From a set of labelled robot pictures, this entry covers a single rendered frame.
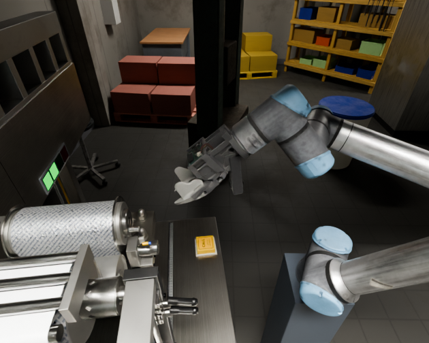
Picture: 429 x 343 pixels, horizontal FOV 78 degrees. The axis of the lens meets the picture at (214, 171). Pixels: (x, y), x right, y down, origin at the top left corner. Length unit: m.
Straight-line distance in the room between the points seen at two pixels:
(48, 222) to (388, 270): 0.80
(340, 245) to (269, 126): 0.50
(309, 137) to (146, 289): 0.40
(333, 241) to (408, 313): 1.49
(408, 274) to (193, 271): 0.66
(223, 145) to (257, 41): 5.65
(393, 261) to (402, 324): 1.55
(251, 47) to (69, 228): 5.71
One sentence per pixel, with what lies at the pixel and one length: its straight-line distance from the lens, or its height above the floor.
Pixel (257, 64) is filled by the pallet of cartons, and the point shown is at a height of 0.29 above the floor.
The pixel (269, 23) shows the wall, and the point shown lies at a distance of 6.87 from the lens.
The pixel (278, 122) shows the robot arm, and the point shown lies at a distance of 0.54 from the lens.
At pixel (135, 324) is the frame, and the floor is 1.44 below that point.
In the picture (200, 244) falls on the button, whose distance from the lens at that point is 1.09.
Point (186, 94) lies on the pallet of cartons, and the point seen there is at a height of 0.44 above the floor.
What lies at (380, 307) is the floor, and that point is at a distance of 2.27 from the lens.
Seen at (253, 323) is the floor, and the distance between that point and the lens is 1.96.
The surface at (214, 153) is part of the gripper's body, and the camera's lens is 0.56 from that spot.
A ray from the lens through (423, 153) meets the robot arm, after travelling 0.73.
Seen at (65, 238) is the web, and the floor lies 1.28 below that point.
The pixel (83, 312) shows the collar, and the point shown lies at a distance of 0.53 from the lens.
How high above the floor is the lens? 1.79
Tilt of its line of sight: 37 degrees down
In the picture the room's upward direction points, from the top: straight up
